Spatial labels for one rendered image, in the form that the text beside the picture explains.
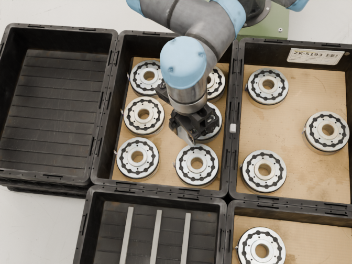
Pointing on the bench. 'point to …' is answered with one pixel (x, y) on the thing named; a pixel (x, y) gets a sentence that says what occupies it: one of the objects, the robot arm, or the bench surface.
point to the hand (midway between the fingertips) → (189, 128)
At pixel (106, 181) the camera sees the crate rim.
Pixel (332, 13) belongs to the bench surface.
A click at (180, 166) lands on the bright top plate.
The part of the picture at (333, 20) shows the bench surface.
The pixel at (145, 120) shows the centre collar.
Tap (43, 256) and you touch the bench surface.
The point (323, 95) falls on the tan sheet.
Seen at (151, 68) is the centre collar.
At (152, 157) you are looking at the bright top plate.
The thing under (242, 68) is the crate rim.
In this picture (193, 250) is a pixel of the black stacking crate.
